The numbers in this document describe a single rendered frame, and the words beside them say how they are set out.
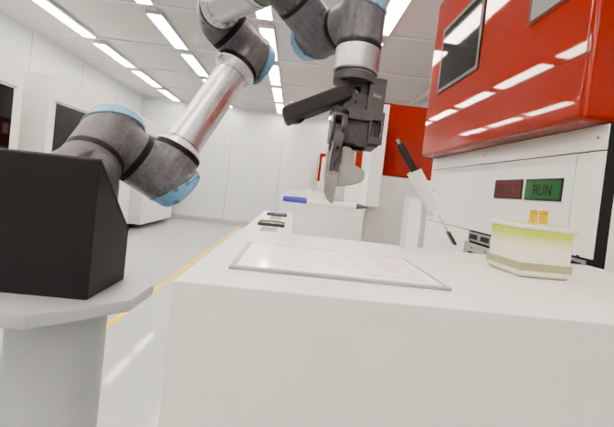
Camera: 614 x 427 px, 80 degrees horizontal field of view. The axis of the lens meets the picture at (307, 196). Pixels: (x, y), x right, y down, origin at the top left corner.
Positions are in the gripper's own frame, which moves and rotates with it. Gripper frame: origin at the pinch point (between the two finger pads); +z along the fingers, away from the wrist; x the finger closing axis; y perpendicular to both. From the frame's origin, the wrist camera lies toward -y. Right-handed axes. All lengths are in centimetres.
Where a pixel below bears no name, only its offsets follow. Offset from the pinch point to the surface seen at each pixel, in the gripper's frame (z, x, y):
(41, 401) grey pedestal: 40, 4, -43
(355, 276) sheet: 8.5, -25.2, 1.4
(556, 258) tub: 4.8, -14.8, 28.6
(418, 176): -4.8, -2.0, 14.1
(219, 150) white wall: -105, 810, -191
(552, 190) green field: -8, 14, 48
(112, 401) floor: 100, 110, -73
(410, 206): 0.1, -1.7, 13.5
